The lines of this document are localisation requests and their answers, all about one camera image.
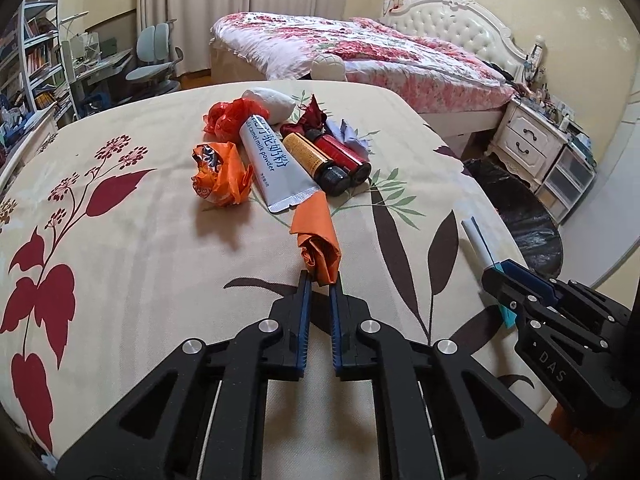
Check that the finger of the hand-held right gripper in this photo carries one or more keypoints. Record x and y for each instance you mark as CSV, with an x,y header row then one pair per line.
x,y
560,360
535,280

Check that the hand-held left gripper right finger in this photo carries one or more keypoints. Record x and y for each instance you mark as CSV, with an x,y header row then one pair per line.
x,y
336,330

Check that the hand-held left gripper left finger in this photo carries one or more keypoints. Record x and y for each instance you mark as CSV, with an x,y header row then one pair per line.
x,y
302,320

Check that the trash bin with black bag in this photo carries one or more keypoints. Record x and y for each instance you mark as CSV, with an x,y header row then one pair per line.
x,y
520,210

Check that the white and teal paper wrapper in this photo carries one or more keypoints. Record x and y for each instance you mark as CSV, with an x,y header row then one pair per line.
x,y
475,237

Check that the orange paper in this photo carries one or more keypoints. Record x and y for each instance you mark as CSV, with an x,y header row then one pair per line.
x,y
315,230

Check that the silver white sachet tube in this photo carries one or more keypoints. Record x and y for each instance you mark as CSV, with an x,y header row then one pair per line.
x,y
267,165

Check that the orange snack wrapper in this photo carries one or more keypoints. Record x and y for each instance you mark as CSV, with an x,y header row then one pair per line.
x,y
225,175

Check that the amber bottle with black cap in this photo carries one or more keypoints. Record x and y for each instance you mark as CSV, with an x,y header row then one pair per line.
x,y
305,155

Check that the red bottle with black cap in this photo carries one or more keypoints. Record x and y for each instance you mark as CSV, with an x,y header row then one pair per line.
x,y
340,152

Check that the lavender paper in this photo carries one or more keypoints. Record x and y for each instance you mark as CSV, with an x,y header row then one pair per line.
x,y
350,135

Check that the dark red foil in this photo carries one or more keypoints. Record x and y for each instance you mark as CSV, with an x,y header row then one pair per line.
x,y
312,115

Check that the clear plastic drawer unit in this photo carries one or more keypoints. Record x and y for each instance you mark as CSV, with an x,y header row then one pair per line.
x,y
565,175

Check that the white nightstand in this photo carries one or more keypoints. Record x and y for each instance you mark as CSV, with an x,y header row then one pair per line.
x,y
525,135

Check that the leaf print bed cover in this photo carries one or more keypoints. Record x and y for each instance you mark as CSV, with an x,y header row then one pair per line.
x,y
125,260

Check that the cluster of small toiletries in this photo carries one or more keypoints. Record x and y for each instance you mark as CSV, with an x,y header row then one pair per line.
x,y
542,92

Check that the red crumpled plastic bag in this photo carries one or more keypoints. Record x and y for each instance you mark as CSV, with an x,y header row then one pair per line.
x,y
225,117

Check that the white crumpled paper ball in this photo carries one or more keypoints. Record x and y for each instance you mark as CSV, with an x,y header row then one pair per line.
x,y
270,102

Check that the white round bedpost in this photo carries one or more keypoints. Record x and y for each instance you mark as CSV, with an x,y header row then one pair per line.
x,y
328,66

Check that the white tufted bed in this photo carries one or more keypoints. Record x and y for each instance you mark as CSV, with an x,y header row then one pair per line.
x,y
450,20

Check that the floral pink quilt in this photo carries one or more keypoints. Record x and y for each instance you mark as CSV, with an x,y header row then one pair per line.
x,y
375,50

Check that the light blue desk chair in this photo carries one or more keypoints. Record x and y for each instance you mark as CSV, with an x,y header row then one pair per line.
x,y
152,65

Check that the white study desk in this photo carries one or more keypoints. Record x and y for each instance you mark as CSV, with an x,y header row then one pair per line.
x,y
100,67

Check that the cream curtain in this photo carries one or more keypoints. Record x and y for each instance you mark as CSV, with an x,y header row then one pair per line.
x,y
225,5

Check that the white bookshelf with books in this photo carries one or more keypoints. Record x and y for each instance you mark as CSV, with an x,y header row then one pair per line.
x,y
37,60

